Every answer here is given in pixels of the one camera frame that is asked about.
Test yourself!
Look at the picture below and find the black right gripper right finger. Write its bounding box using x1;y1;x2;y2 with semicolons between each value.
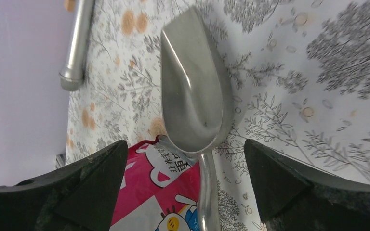
244;139;370;231

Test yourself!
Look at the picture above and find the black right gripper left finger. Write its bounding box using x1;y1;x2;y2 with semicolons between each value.
0;140;128;231

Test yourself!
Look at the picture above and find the cat print pet food bag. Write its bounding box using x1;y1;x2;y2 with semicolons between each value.
110;135;200;231

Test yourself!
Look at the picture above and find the metal food scoop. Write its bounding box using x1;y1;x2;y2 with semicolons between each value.
160;6;234;231

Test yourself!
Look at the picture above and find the grey toy microphone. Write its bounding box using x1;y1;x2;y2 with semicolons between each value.
59;0;95;91

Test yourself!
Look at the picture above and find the floral patterned table mat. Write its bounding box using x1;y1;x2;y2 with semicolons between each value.
66;0;370;231

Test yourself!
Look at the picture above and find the beige wooden block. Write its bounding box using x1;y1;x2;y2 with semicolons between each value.
64;0;76;12

